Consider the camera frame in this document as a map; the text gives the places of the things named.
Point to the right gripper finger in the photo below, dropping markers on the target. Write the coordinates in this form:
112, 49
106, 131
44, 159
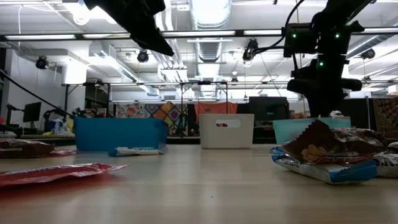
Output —
317, 105
332, 104

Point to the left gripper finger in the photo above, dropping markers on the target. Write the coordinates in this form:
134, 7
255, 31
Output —
155, 40

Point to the brown Snickers candy bar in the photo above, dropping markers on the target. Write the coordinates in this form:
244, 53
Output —
360, 137
25, 148
320, 146

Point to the white blue candy bar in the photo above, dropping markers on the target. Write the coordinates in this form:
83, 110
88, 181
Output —
387, 161
342, 174
136, 151

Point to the red Twizzlers candy pack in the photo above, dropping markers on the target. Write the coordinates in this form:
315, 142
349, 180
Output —
63, 152
62, 172

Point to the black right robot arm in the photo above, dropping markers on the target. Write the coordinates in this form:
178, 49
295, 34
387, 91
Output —
339, 12

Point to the black ceiling spotlight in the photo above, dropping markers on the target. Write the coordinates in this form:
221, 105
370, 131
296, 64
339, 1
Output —
368, 53
42, 63
250, 49
143, 56

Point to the black panel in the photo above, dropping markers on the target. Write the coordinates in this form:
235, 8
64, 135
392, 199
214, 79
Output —
357, 112

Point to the teal translucent plastic bin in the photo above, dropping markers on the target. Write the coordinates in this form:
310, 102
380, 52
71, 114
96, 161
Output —
286, 130

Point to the black box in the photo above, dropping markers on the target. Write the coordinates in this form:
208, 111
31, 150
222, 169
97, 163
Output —
269, 109

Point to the dark patterned rug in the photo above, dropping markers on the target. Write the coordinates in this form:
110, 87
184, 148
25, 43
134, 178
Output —
387, 118

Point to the black overhead crossbar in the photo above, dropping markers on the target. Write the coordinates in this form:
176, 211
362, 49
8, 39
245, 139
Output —
217, 32

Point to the colourful patchwork quilt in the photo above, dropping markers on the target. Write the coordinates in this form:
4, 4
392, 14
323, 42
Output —
168, 113

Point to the orange hanging cloth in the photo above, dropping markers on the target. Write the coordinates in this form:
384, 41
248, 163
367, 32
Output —
214, 108

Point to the white plastic bin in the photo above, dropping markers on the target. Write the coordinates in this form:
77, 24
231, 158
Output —
224, 137

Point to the blue plastic bin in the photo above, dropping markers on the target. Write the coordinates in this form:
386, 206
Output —
118, 133

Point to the black computer monitor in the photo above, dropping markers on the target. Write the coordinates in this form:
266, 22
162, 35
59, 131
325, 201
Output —
32, 112

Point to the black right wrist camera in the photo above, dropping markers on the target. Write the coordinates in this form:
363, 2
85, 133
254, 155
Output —
298, 43

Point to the silver ventilation duct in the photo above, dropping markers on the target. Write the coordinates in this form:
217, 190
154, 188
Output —
210, 18

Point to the black background table frame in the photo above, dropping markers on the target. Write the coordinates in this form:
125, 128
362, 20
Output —
182, 109

